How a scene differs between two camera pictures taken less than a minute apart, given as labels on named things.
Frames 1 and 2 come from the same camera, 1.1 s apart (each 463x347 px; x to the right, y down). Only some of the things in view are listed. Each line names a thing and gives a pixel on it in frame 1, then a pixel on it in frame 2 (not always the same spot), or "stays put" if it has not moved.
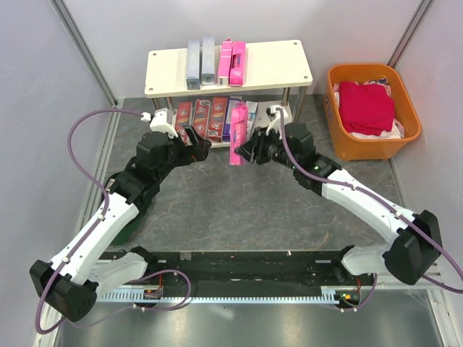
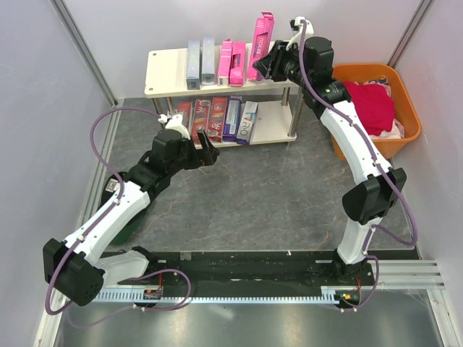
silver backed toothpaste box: [200, 118] stays put
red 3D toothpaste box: [217, 119] stays put
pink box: [225, 62] stays put
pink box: [237, 69] stays put
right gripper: [256, 145] -> [273, 60]
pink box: [239, 131] -> [260, 43]
